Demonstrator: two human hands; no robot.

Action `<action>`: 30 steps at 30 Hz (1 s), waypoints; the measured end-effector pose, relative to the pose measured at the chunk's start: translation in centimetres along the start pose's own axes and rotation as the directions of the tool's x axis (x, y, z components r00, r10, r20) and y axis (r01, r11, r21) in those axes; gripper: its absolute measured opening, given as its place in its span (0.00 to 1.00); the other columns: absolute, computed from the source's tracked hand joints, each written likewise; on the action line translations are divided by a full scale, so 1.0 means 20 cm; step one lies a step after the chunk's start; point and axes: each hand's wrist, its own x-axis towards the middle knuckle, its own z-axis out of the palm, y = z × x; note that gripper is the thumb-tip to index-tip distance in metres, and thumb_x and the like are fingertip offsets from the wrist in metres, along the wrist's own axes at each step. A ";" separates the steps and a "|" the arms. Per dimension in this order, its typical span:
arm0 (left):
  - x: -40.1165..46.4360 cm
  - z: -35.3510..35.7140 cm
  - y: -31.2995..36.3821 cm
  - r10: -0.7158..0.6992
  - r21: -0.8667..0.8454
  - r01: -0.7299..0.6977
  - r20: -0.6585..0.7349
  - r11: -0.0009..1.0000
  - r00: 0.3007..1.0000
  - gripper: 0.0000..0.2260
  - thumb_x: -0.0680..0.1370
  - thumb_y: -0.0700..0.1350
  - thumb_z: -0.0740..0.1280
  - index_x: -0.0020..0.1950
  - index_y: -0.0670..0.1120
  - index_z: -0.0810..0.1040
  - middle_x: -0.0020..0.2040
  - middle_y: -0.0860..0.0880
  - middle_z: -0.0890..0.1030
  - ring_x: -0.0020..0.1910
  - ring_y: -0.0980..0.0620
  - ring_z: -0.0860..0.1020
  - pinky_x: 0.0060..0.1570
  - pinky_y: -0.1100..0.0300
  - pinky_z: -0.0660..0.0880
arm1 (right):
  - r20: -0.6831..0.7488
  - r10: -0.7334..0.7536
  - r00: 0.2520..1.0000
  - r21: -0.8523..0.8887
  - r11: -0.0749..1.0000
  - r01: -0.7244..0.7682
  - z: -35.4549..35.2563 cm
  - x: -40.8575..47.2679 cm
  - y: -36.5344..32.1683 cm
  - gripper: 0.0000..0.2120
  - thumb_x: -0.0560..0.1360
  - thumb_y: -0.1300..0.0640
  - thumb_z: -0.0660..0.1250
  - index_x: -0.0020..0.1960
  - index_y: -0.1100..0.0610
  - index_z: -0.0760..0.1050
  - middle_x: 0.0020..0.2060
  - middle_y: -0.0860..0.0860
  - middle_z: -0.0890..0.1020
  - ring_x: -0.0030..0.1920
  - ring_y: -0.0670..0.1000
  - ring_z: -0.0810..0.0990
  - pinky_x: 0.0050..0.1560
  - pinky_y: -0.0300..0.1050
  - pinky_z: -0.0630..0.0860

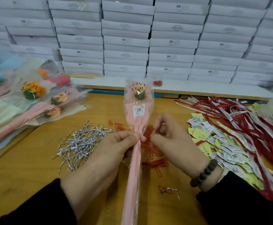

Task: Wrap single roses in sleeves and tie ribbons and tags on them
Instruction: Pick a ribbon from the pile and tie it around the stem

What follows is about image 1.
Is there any person's right forearm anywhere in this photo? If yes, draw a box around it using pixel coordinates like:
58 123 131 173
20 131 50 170
196 170 273 225

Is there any pile of silver twist ties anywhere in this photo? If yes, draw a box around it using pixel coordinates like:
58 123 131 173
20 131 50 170
54 121 115 176

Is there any pile of yellow white tags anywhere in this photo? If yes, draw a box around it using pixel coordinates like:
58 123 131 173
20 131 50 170
186 103 273 193

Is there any person's left forearm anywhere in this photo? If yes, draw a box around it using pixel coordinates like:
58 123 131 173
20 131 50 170
0 178 78 225

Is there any pile of orange paper clips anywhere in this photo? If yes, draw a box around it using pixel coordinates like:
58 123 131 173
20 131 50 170
107 119 180 202

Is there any black bead bracelet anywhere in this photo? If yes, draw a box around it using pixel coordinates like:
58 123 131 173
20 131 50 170
189 158 219 188

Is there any pink orange flower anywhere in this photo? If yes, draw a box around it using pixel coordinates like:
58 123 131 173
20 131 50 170
120 78 155 225

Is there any single red ribbon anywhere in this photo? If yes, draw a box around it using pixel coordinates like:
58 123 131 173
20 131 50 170
142 138 208 168

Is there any wooden sticks bundle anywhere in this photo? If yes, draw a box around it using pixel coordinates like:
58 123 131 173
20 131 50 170
64 73 104 79

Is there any person's right hand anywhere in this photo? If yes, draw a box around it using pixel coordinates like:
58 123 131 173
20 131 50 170
151 112 218 180

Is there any pile of red ribbons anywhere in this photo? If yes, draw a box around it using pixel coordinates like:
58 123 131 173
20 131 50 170
176 95 273 202

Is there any long white board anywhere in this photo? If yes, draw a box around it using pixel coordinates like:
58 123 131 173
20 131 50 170
71 76 273 101

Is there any pile of flowers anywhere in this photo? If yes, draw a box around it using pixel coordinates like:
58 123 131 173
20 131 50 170
0 42 90 153

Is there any wall of stacked white boxes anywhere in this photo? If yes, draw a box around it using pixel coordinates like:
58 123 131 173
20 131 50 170
0 0 273 87

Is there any person's left hand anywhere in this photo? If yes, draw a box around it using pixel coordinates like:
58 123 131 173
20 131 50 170
60 130 147 218

